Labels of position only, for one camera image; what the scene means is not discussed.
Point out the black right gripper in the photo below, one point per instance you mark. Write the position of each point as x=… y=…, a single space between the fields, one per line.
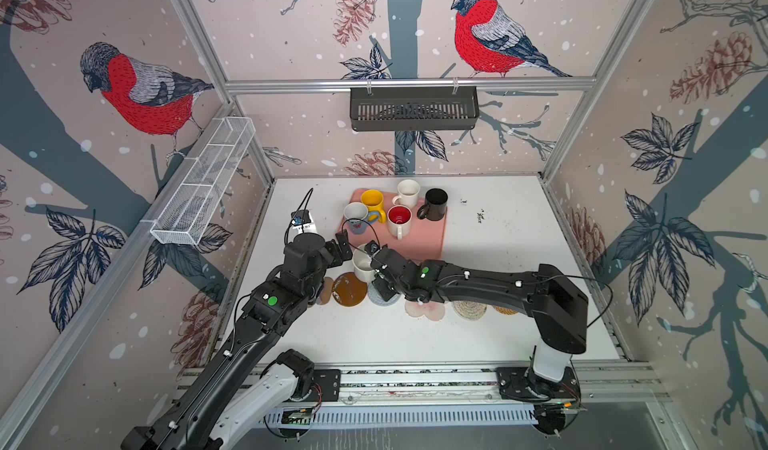
x=384 y=290

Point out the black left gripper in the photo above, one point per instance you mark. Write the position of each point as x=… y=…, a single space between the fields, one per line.
x=337 y=256

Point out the blue grey woven coaster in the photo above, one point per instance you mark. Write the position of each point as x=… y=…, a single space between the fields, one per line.
x=377 y=299

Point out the glossy brown round coaster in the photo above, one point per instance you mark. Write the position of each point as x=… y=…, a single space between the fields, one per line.
x=348 y=290

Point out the cork flower shaped coaster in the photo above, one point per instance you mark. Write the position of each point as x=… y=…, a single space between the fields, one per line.
x=326 y=291

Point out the pink flower shaped coaster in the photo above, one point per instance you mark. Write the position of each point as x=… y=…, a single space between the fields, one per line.
x=432 y=311

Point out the multicolour zigzag woven coaster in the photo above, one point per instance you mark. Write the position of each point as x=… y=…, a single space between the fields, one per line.
x=470 y=311

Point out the rattan round woven coaster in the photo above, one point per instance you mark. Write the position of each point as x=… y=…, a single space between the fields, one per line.
x=505 y=311

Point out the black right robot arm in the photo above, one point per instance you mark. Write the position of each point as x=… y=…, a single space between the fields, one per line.
x=558 y=307

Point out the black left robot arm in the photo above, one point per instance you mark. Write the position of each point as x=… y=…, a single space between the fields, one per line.
x=272 y=307

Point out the pink tray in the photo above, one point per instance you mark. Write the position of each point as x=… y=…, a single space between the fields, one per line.
x=424 y=240

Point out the blue patterned mug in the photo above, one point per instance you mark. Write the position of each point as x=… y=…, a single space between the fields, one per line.
x=358 y=217

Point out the red inside white mug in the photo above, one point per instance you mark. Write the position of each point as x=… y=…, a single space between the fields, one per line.
x=399 y=220

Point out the yellow mug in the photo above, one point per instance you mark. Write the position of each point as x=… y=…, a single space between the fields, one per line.
x=374 y=202

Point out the black mug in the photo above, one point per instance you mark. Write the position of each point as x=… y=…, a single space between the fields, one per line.
x=435 y=205

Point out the cream mug at back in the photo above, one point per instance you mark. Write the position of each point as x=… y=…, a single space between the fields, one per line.
x=407 y=193

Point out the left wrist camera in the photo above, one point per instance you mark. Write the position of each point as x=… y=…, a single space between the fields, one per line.
x=301 y=222

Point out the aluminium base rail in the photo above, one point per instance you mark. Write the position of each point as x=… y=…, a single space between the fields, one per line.
x=358 y=397

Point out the black hanging wire basket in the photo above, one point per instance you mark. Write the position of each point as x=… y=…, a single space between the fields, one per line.
x=390 y=109

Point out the white wire mesh shelf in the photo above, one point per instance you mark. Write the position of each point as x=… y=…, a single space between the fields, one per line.
x=191 y=208

